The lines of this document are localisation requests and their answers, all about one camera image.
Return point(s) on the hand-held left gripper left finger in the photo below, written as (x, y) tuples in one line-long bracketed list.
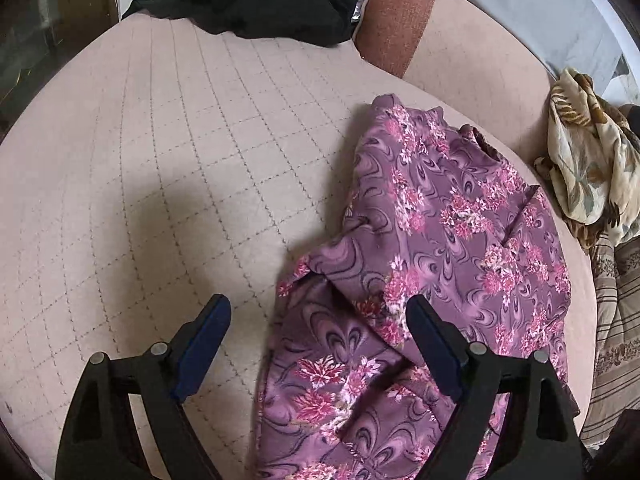
[(200, 347)]

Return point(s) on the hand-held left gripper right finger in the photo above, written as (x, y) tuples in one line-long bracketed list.
[(439, 345)]

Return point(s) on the purple floral garment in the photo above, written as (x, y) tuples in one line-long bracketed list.
[(425, 240)]

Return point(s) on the striped brown blanket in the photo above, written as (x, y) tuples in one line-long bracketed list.
[(617, 330)]

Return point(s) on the pink quilted sofa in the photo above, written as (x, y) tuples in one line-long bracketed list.
[(150, 170)]

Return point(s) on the beige leaf print cloth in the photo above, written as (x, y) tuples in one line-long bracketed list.
[(585, 160)]

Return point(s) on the rust brown cushion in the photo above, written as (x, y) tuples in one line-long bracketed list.
[(395, 25)]

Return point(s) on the light grey sheet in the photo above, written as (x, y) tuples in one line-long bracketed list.
[(545, 15)]

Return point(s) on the black cloth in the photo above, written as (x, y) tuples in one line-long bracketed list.
[(260, 2)]

